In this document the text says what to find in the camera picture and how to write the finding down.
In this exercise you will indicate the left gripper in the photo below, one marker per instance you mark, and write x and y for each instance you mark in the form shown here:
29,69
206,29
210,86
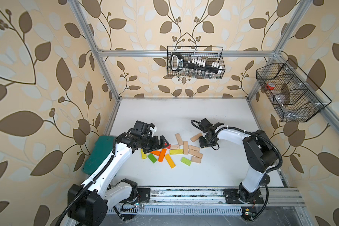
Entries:
156,146

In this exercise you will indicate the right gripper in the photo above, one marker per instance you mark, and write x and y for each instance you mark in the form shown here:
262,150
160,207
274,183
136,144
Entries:
201,143

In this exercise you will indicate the wood long block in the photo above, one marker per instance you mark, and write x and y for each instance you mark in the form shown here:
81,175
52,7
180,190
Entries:
179,139
196,154
196,137

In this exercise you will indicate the wood long block vertical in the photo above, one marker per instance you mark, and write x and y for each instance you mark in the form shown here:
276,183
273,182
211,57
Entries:
185,147

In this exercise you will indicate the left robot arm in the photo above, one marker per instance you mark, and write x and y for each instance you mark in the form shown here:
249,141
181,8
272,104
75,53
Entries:
89,202

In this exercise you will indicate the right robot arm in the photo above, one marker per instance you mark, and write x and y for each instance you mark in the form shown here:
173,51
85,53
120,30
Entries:
262,156

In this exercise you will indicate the wood block beside red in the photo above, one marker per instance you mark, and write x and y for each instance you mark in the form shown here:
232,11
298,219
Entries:
173,147

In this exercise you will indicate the orange long block flat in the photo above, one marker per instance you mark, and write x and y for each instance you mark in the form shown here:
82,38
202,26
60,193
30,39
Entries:
157,153

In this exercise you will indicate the yellow-green long block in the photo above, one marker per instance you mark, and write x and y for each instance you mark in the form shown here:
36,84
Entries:
176,151

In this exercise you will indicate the dark green block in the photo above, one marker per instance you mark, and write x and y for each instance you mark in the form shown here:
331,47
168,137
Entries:
152,158

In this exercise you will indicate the yellow long block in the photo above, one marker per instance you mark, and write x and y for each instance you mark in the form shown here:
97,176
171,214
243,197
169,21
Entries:
143,155

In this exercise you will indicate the amber yellow block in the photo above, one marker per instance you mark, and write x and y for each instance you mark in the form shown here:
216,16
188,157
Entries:
170,161

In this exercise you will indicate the wood small block upper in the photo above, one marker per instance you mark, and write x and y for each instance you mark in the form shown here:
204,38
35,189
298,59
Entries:
194,148

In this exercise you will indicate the light green small block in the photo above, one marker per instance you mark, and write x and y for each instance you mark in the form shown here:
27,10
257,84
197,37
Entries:
186,161

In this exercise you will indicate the wood small block lowest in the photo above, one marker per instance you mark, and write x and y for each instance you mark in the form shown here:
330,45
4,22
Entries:
196,159

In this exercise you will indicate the red cup in basket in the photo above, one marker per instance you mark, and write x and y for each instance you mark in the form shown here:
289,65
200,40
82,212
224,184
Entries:
270,86

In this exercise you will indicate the black socket tool set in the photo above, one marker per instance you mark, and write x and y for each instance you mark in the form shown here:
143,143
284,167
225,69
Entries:
188,62

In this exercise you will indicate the back wire basket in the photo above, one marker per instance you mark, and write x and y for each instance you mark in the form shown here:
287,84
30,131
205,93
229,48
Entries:
196,49

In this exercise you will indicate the side wire basket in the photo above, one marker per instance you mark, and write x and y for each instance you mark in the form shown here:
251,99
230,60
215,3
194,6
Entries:
297,97

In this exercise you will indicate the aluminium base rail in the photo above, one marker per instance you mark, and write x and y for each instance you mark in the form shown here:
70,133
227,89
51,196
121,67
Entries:
208,201

